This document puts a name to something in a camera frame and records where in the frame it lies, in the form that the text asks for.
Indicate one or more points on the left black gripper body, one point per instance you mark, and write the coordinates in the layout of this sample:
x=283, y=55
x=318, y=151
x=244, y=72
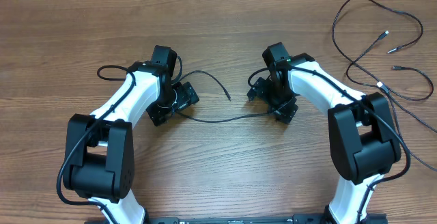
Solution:
x=179, y=97

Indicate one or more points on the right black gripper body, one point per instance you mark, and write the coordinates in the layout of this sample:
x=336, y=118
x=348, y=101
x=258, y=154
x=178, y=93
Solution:
x=281, y=101

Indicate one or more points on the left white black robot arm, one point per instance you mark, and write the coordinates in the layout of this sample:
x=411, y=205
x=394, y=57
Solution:
x=99, y=166

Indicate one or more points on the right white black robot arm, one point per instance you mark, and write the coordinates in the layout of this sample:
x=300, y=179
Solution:
x=362, y=140

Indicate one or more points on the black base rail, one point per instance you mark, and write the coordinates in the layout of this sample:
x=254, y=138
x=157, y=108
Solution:
x=266, y=219

